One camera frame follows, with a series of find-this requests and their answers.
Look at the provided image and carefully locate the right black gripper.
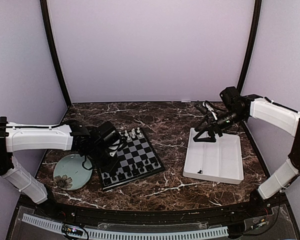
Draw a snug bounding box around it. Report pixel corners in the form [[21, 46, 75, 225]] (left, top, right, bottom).
[[194, 108, 246, 142]]

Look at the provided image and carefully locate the black piece second row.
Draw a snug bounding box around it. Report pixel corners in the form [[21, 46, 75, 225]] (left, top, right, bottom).
[[122, 166, 130, 173]]

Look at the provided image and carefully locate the black and white chessboard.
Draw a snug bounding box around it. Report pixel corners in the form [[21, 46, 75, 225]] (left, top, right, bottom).
[[99, 127, 165, 191]]

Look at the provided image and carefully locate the black chess pawn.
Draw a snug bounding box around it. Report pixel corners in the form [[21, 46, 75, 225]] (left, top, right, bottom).
[[131, 163, 139, 176]]

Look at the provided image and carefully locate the white plastic tray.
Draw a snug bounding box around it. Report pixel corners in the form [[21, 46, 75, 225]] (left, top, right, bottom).
[[182, 127, 244, 185]]

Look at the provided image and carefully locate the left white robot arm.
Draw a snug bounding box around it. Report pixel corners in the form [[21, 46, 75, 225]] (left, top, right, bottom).
[[0, 116, 125, 218]]

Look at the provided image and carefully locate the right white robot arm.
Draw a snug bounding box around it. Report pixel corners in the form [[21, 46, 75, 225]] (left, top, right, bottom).
[[193, 92, 300, 217]]

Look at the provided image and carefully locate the green floral ceramic plate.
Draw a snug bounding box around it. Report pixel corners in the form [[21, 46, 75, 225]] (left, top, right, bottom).
[[53, 154, 93, 191]]

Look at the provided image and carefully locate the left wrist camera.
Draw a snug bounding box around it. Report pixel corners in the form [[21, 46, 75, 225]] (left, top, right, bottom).
[[97, 121, 127, 157]]

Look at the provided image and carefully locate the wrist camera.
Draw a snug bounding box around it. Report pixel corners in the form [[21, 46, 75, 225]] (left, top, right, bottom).
[[97, 121, 127, 157], [219, 86, 241, 109]]

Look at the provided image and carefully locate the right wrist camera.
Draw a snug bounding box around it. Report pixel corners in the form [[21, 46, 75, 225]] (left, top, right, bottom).
[[219, 86, 241, 109]]

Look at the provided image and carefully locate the black front rail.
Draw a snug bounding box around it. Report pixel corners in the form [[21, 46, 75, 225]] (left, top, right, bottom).
[[17, 194, 288, 226]]

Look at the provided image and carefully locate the right black frame post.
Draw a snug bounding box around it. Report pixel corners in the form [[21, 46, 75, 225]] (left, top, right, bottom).
[[236, 0, 262, 94]]

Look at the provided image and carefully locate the black frame post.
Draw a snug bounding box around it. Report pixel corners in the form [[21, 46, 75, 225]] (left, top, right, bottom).
[[236, 0, 262, 94], [39, 0, 72, 108]]

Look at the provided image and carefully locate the white slotted cable duct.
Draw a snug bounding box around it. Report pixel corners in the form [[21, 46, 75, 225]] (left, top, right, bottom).
[[21, 213, 229, 240]]

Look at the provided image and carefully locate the left black frame post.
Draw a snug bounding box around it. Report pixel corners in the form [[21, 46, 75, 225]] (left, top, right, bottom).
[[39, 0, 72, 108]]

